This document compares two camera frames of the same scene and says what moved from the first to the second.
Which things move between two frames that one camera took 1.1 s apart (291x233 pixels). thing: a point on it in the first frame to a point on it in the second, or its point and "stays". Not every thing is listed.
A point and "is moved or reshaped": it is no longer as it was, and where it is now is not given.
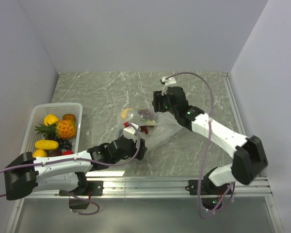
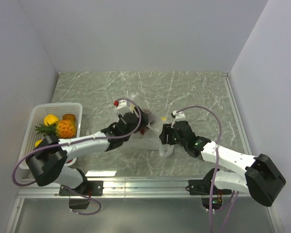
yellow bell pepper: (51, 119) stays
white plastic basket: (36, 119) stays
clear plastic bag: (154, 127) is moved or reshaped
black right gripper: (159, 97) to (167, 130)
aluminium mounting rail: (163, 189) stays
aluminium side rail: (226, 76) stays
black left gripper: (143, 148) to (144, 120)
